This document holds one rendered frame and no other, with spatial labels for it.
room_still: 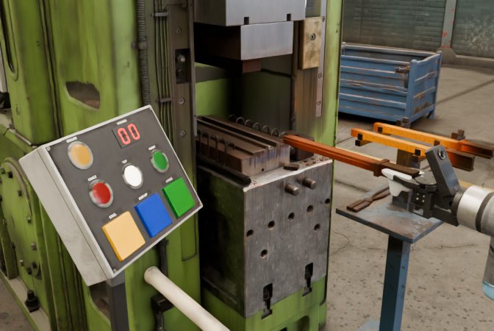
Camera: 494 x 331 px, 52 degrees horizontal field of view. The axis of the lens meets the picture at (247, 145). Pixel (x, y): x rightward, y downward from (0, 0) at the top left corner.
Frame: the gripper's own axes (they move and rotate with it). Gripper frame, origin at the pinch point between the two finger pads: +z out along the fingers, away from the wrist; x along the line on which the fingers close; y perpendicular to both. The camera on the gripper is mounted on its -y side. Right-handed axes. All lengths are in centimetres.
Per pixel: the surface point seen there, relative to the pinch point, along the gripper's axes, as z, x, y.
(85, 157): 26, -65, -11
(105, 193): 22, -63, -4
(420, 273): 51, 116, 106
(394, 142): 21.0, 33.4, 6.4
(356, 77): 252, 310, 61
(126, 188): 24, -58, -3
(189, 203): 25.2, -41.8, 6.0
